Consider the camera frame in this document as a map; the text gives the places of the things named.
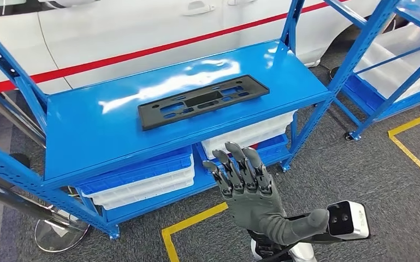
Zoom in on black camera bracket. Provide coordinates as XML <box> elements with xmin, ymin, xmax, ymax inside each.
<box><xmin>286</xmin><ymin>213</ymin><xmax>371</xmax><ymax>247</ymax></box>

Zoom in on front car door handle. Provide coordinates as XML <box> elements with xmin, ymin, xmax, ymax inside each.
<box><xmin>180</xmin><ymin>1</ymin><xmax>216</xmax><ymax>17</ymax></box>

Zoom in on white car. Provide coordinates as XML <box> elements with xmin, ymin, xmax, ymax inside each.
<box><xmin>0</xmin><ymin>0</ymin><xmax>411</xmax><ymax>96</ymax></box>

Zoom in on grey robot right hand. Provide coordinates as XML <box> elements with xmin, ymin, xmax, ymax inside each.
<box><xmin>202</xmin><ymin>141</ymin><xmax>330</xmax><ymax>247</ymax></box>

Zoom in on stanchion with chrome base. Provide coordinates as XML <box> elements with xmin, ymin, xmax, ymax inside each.
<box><xmin>0</xmin><ymin>172</ymin><xmax>91</xmax><ymax>253</ymax></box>

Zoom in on red barrier belt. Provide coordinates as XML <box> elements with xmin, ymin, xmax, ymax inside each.
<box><xmin>0</xmin><ymin>0</ymin><xmax>352</xmax><ymax>93</ymax></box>

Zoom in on white car side mirror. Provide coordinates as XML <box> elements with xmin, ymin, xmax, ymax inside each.
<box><xmin>38</xmin><ymin>0</ymin><xmax>100</xmax><ymax>9</ymax></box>

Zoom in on black licence plate frame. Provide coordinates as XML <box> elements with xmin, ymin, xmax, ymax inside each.
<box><xmin>137</xmin><ymin>75</ymin><xmax>270</xmax><ymax>132</ymax></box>

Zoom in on large white plastic crate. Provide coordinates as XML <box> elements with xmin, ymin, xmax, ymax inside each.
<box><xmin>354</xmin><ymin>23</ymin><xmax>420</xmax><ymax>102</ymax></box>

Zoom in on black stanchion with belt head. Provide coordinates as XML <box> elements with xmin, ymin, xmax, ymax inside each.
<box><xmin>0</xmin><ymin>79</ymin><xmax>48</xmax><ymax>169</ymax></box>

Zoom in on blue metal shelf rack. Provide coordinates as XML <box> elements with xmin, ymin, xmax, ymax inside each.
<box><xmin>341</xmin><ymin>0</ymin><xmax>420</xmax><ymax>142</ymax></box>
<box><xmin>0</xmin><ymin>0</ymin><xmax>400</xmax><ymax>240</ymax></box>

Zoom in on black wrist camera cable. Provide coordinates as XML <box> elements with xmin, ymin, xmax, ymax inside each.
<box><xmin>257</xmin><ymin>243</ymin><xmax>299</xmax><ymax>262</ymax></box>

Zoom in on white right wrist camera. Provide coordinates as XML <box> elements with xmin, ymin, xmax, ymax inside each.
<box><xmin>327</xmin><ymin>200</ymin><xmax>371</xmax><ymax>241</ymax></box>

